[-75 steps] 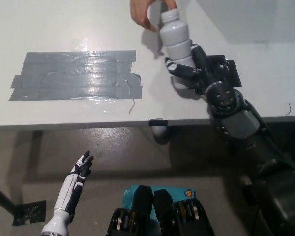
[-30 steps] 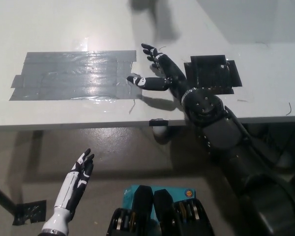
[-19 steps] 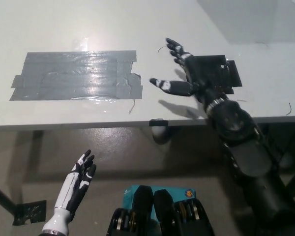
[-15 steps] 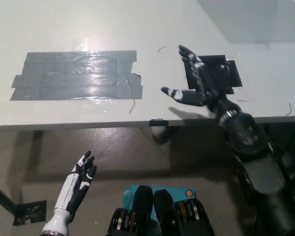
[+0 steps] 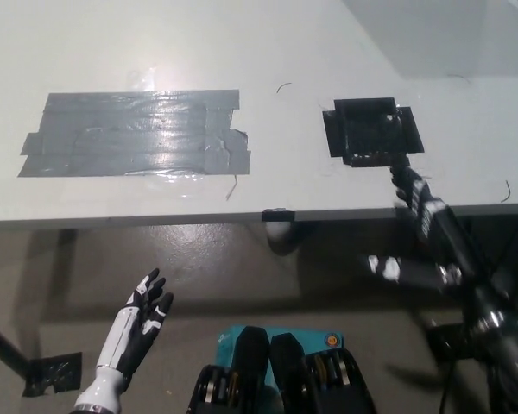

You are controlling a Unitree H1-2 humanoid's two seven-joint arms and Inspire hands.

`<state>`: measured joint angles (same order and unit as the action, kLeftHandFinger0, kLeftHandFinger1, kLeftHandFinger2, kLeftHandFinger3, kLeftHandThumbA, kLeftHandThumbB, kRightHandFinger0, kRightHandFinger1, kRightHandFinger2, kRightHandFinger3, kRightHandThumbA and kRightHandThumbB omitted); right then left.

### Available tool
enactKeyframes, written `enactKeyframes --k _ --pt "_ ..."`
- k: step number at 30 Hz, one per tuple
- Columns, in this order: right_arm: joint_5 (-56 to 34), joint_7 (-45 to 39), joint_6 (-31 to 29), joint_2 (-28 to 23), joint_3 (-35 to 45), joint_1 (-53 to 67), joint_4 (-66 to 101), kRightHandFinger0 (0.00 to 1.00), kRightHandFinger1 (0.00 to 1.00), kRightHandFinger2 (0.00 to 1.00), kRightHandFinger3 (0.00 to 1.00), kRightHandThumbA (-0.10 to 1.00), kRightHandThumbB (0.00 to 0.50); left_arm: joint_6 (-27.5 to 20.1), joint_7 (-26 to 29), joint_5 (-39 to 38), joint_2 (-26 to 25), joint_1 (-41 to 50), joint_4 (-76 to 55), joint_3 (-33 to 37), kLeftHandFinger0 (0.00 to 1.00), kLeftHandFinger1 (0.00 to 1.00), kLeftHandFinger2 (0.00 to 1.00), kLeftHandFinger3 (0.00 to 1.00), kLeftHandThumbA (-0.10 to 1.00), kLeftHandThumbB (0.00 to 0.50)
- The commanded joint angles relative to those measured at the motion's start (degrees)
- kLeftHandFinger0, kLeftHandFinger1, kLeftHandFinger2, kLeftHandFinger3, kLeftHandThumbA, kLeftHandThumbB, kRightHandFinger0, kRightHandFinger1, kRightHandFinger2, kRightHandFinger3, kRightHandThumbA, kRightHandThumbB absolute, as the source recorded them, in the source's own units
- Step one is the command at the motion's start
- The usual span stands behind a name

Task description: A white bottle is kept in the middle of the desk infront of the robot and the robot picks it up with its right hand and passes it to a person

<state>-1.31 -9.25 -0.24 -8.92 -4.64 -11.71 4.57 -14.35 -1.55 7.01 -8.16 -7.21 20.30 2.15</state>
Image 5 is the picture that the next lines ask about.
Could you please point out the small black tape piece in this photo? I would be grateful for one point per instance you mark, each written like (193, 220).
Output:
(278, 214)

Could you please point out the black tape square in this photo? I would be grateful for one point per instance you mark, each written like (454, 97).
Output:
(371, 129)

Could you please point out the black floor tape patch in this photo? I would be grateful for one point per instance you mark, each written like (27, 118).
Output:
(52, 374)

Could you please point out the black box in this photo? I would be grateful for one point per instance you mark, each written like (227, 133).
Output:
(446, 340)

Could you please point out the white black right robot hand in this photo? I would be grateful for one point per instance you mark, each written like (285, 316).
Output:
(431, 224)

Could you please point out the black teal robot torso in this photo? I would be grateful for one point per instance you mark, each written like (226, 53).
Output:
(250, 371)

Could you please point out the white cylindrical desk foot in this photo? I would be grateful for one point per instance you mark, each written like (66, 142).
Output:
(280, 236)

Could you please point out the black diagonal metal bar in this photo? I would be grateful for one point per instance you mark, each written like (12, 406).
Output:
(4, 345)

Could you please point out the grey duct tape patch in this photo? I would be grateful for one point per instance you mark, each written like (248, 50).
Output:
(134, 133)

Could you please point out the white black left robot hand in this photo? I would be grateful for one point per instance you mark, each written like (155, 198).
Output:
(134, 336)

